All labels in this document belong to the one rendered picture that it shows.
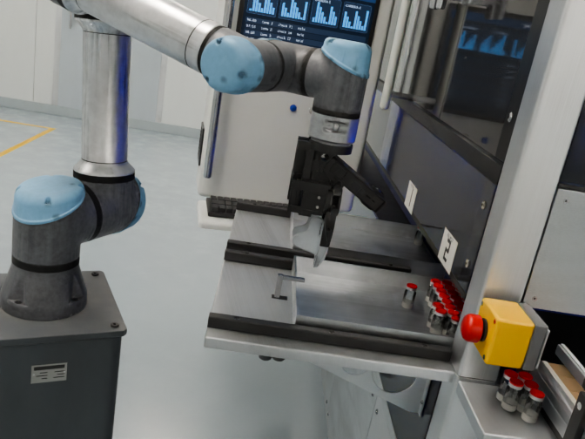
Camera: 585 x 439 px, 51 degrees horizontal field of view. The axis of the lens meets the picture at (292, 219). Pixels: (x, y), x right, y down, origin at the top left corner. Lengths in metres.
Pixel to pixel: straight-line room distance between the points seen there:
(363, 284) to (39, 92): 5.89
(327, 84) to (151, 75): 5.66
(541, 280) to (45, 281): 0.82
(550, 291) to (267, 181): 1.11
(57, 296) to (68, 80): 5.68
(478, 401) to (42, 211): 0.76
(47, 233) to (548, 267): 0.81
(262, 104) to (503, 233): 1.07
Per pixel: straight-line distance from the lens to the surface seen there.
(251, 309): 1.08
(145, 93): 6.59
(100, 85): 1.19
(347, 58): 0.93
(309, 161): 0.96
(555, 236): 0.97
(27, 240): 1.15
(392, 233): 1.62
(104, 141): 1.21
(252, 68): 0.85
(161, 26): 0.93
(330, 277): 1.27
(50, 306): 1.18
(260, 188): 1.92
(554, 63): 0.91
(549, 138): 0.93
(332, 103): 0.93
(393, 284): 1.29
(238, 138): 1.87
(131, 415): 2.28
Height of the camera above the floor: 1.37
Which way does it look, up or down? 18 degrees down
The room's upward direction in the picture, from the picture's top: 10 degrees clockwise
